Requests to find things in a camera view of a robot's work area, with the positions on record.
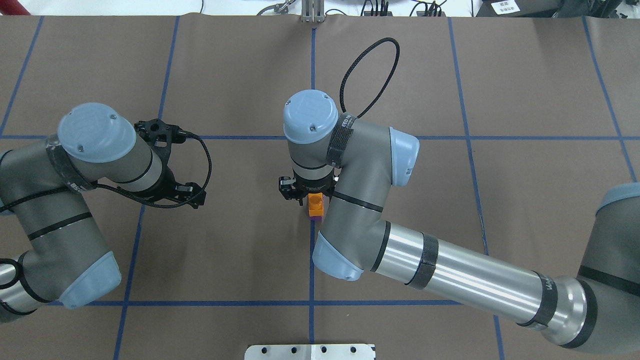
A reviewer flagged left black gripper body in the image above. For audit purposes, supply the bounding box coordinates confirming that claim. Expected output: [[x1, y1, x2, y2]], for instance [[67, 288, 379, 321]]
[[134, 118, 207, 209]]

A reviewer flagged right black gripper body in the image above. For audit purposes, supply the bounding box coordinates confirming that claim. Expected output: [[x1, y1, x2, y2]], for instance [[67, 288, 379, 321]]
[[278, 172, 338, 205]]

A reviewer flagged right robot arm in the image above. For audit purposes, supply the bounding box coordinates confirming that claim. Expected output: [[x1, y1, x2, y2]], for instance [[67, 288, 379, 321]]
[[279, 89, 639, 354]]

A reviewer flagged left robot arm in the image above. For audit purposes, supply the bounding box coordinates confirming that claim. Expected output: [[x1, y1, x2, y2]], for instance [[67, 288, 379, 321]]
[[0, 102, 206, 323]]

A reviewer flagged red cylinder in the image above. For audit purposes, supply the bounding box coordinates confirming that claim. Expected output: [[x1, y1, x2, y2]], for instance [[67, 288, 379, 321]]
[[0, 0, 31, 16]]

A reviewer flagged brown table mat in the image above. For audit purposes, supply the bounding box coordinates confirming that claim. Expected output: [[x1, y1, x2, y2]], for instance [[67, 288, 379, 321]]
[[1, 13, 639, 360]]

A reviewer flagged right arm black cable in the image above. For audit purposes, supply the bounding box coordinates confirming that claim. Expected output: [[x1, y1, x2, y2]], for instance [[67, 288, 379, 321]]
[[339, 37, 401, 120]]

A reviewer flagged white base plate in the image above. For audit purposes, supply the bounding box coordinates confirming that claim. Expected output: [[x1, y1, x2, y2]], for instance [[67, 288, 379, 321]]
[[244, 343, 377, 360]]

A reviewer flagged grey metal bracket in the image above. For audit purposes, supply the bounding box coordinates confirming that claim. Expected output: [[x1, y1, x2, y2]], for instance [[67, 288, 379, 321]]
[[301, 0, 326, 24]]

